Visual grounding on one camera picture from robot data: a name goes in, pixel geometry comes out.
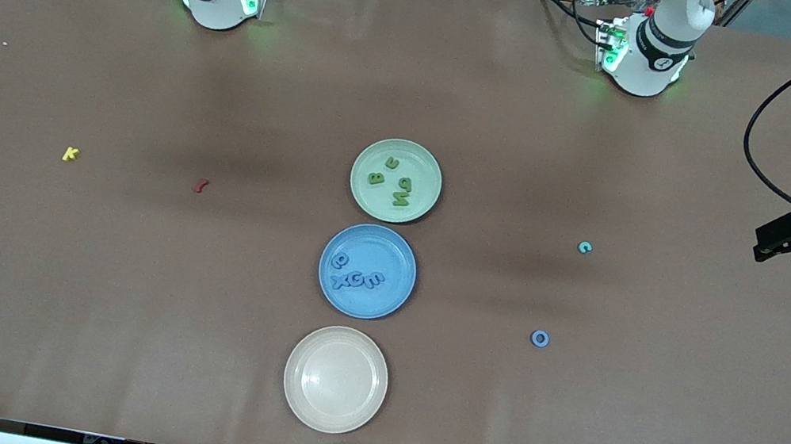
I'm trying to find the beige round plate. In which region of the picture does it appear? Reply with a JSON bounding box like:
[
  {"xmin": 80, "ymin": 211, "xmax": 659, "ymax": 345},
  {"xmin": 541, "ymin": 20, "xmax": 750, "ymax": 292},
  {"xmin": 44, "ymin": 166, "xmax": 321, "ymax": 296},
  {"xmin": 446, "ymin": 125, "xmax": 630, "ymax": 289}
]
[{"xmin": 275, "ymin": 317, "xmax": 397, "ymax": 442}]

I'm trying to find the light green round plate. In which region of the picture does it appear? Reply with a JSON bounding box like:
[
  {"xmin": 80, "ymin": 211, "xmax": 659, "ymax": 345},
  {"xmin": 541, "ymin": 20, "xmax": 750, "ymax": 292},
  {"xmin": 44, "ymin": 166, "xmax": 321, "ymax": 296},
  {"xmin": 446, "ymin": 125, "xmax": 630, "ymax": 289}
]
[{"xmin": 343, "ymin": 132, "xmax": 450, "ymax": 231}]

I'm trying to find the blue round plate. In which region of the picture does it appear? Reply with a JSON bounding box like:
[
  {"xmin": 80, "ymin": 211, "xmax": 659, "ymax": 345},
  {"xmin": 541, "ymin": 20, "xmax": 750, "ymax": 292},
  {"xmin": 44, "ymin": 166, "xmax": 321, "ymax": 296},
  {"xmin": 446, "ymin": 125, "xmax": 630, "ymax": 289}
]
[{"xmin": 311, "ymin": 216, "xmax": 425, "ymax": 328}]

